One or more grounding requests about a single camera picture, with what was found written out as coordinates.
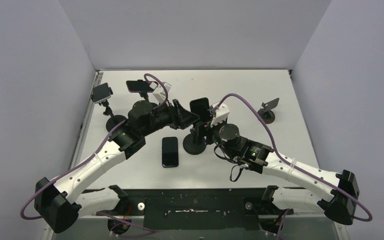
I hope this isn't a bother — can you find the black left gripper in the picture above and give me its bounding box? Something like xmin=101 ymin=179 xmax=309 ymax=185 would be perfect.
xmin=141 ymin=98 xmax=199 ymax=137

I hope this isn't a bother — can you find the black round-base stand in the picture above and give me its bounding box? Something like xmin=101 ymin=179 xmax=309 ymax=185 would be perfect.
xmin=139 ymin=92 xmax=159 ymax=108
xmin=182 ymin=127 xmax=207 ymax=155
xmin=98 ymin=100 xmax=127 ymax=132

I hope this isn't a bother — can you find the black smartphone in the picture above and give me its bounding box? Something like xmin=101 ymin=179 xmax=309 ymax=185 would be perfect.
xmin=189 ymin=97 xmax=212 ymax=123
xmin=161 ymin=136 xmax=179 ymax=168

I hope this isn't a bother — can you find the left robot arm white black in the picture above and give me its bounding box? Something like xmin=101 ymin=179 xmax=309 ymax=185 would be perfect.
xmin=33 ymin=99 xmax=200 ymax=234

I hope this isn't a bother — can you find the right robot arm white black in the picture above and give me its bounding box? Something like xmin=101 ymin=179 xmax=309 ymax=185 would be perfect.
xmin=182 ymin=122 xmax=360 ymax=226

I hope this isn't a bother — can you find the grey smartphone on left stand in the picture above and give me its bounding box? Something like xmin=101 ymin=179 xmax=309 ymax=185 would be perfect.
xmin=90 ymin=82 xmax=114 ymax=104

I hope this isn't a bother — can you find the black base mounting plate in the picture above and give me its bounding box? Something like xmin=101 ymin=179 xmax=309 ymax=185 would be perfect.
xmin=106 ymin=188 xmax=284 ymax=231

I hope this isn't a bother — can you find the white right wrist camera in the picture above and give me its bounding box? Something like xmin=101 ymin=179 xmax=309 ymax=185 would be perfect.
xmin=210 ymin=103 xmax=230 ymax=127

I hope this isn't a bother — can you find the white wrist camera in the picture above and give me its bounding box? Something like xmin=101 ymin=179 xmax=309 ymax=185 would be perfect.
xmin=150 ymin=81 xmax=172 ymax=104
xmin=210 ymin=103 xmax=230 ymax=127

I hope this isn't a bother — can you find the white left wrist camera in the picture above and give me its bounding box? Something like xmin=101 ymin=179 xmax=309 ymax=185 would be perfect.
xmin=150 ymin=81 xmax=172 ymax=104

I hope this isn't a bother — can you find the aluminium table frame rail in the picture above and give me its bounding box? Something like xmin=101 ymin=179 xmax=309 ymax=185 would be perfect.
xmin=47 ymin=70 xmax=104 ymax=220

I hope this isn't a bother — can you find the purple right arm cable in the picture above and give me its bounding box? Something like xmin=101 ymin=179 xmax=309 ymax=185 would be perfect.
xmin=210 ymin=93 xmax=374 ymax=240

